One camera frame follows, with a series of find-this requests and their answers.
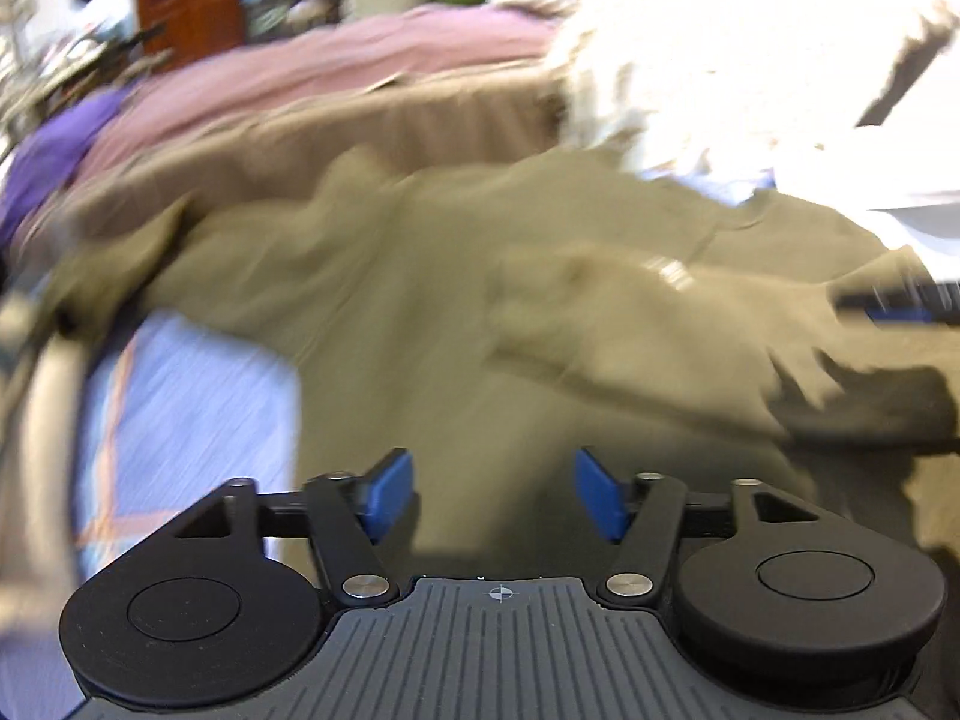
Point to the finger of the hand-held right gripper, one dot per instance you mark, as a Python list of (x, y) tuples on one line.
[(900, 304)]

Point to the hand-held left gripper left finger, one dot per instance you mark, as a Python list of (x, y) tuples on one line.
[(390, 491)]

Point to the bed with brown skirt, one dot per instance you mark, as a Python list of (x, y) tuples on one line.
[(300, 142)]

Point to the folded cream garment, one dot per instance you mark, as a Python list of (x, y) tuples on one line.
[(52, 427)]

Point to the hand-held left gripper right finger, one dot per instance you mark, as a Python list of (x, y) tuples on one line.
[(600, 491)]

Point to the wooden cabinet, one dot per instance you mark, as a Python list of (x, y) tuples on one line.
[(195, 22)]

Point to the olive green hoodie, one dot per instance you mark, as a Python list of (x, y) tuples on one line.
[(420, 360)]

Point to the purple cloth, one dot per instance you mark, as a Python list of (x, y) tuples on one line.
[(52, 150)]

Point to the floral cream comforter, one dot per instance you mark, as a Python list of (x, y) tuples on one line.
[(712, 52)]

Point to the blue plaid blanket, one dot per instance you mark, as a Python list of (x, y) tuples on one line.
[(195, 405)]

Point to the mauve bed cover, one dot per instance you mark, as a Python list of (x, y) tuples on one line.
[(337, 52)]

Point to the white garment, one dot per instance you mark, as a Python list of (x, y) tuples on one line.
[(900, 172)]

